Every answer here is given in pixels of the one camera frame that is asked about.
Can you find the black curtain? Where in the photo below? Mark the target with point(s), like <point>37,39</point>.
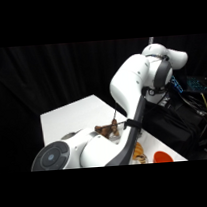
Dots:
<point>21,97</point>

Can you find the black draped robot stand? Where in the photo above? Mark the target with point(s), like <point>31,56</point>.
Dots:
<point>173,123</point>

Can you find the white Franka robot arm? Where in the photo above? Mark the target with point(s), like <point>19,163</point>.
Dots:
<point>130,79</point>

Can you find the orange bowl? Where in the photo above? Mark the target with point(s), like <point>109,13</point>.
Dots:
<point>162,157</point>

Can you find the brown plush toy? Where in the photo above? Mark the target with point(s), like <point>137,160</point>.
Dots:
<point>108,128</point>

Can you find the blue backlit keyboard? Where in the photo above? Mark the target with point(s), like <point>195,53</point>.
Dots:
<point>196,83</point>

